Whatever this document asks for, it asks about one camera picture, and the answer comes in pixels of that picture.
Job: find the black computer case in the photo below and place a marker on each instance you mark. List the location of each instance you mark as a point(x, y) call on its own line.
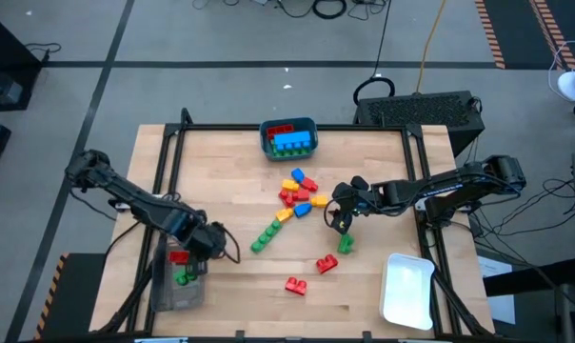
point(418, 114)

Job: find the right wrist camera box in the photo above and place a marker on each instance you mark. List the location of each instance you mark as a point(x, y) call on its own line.
point(359, 182)

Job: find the red four-stud block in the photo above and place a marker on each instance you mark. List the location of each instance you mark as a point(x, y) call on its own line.
point(280, 129)

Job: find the black equipment cabinet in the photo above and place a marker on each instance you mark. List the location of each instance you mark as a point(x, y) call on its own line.
point(6, 57)

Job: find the red two-stud block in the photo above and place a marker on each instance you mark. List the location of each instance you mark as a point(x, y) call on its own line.
point(327, 263)
point(179, 257)
point(302, 195)
point(285, 196)
point(309, 184)
point(295, 286)

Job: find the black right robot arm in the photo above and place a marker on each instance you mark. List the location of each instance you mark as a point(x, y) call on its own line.
point(440, 188)

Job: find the white plastic tray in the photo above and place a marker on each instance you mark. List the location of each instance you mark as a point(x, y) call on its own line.
point(406, 290)

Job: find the grey storage bin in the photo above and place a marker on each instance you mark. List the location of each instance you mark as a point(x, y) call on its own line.
point(312, 125)

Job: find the white paper sheet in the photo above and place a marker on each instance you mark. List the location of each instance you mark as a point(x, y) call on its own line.
point(497, 290)

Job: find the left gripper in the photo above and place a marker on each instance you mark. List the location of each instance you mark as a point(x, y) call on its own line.
point(209, 240)

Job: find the clear grey plastic container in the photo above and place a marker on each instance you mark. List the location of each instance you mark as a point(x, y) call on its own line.
point(173, 297)

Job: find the black aluminium table frame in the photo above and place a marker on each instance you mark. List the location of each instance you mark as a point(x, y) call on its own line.
point(363, 128)

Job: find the blue two-stud block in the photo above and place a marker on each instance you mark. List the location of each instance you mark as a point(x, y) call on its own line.
point(302, 209)
point(297, 175)

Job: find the yellow two-stud block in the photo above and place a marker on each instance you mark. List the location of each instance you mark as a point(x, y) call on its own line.
point(319, 200)
point(284, 215)
point(290, 185)

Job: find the green two-stud block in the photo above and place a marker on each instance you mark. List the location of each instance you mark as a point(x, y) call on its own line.
point(184, 277)
point(345, 244)

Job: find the blue four-stud block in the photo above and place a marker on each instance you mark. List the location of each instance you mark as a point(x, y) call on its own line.
point(292, 139)

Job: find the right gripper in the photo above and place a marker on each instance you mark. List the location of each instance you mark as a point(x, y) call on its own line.
point(356, 200)

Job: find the green four-stud block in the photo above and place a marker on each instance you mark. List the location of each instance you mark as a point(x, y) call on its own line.
point(266, 236)
point(292, 153)

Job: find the black mat yellow stripes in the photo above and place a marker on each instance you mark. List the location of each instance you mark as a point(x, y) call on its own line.
point(73, 295)

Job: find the black mat orange stripes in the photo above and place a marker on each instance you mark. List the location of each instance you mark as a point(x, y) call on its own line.
point(525, 28)

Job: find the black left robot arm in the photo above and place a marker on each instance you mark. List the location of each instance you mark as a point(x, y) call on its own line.
point(140, 205)

